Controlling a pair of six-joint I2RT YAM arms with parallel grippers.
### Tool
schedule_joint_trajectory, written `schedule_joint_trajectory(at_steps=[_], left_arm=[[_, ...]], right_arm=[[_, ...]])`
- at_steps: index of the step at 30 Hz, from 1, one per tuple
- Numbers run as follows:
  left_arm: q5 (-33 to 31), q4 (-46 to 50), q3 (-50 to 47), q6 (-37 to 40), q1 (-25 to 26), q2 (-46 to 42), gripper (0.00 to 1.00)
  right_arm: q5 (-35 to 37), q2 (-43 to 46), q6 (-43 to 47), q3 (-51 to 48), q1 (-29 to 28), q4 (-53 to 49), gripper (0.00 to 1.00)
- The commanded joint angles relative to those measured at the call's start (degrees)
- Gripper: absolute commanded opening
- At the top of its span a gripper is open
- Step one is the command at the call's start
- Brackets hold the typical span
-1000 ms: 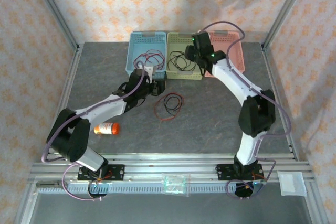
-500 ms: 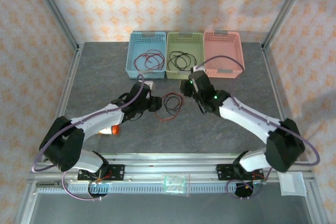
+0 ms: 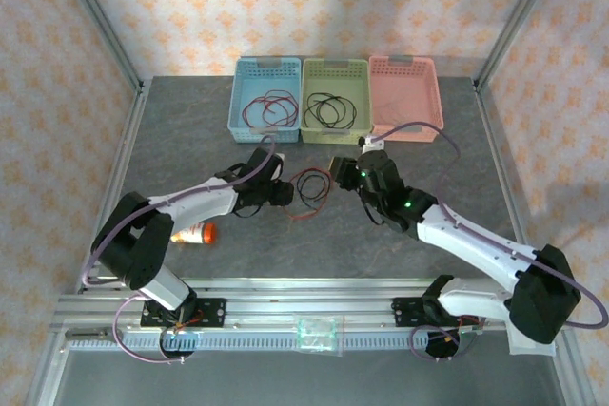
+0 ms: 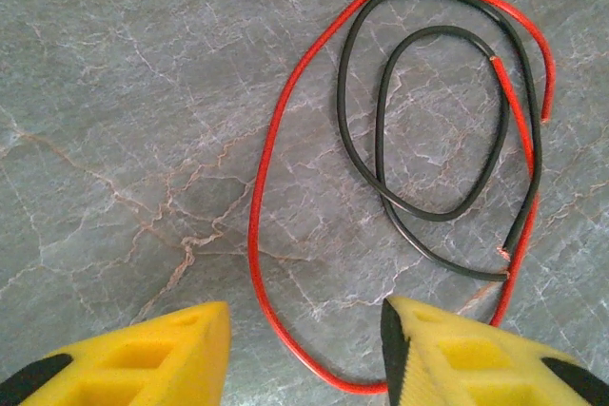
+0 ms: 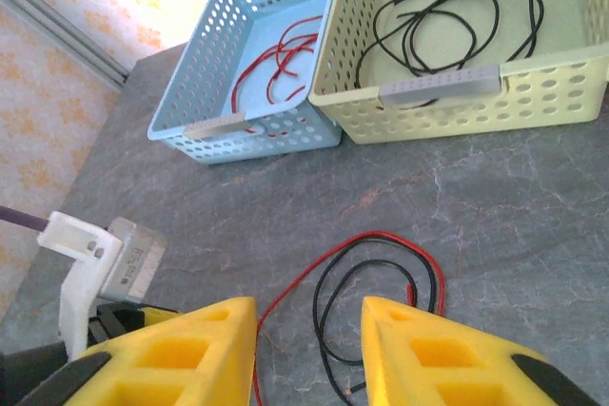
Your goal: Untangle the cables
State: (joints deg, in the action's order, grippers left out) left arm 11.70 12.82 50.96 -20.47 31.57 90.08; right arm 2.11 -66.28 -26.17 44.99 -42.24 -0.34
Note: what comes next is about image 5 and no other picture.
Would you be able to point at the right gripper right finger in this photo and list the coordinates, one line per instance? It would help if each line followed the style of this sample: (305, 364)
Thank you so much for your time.
(438, 358)

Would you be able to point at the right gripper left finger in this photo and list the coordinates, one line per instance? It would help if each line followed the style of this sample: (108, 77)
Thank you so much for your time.
(181, 358)

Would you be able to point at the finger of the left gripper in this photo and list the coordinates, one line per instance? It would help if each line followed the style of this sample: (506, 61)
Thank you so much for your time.
(128, 322)

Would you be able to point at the green perforated plastic basket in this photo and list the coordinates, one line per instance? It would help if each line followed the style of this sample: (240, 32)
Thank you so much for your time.
(476, 106)

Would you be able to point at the blue perforated plastic basket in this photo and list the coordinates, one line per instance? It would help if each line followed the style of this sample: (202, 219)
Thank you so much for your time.
(200, 73)

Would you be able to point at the aluminium frame post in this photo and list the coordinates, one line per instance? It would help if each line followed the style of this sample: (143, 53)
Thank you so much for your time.
(62, 30)

